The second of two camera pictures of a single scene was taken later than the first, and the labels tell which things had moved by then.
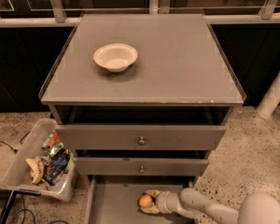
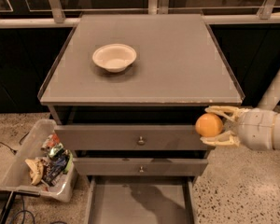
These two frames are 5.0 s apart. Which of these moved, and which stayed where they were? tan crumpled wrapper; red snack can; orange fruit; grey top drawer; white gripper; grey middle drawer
Moved: orange fruit; white gripper
Stayed: red snack can; grey top drawer; tan crumpled wrapper; grey middle drawer
